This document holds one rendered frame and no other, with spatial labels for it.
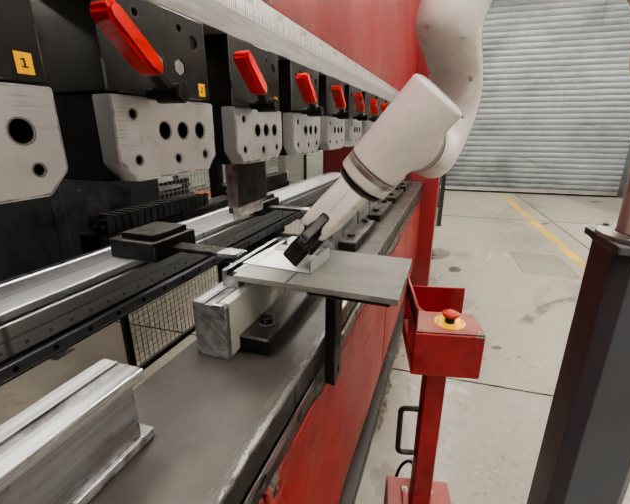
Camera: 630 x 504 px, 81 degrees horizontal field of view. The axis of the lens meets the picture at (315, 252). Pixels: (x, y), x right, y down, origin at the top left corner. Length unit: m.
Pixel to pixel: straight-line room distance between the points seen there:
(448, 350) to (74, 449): 0.74
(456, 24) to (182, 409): 0.60
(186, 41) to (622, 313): 0.94
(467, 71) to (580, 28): 8.14
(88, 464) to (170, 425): 0.10
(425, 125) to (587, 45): 8.25
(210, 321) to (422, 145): 0.40
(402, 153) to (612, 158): 8.43
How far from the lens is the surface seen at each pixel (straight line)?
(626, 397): 1.13
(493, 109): 8.33
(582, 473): 1.25
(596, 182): 8.87
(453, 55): 0.59
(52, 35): 0.44
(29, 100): 0.34
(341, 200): 0.54
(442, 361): 0.95
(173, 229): 0.79
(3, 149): 0.33
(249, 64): 0.52
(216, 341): 0.62
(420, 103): 0.51
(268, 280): 0.58
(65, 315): 0.71
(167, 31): 0.46
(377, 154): 0.52
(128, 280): 0.78
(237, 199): 0.61
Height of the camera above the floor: 1.22
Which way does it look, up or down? 18 degrees down
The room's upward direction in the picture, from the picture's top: straight up
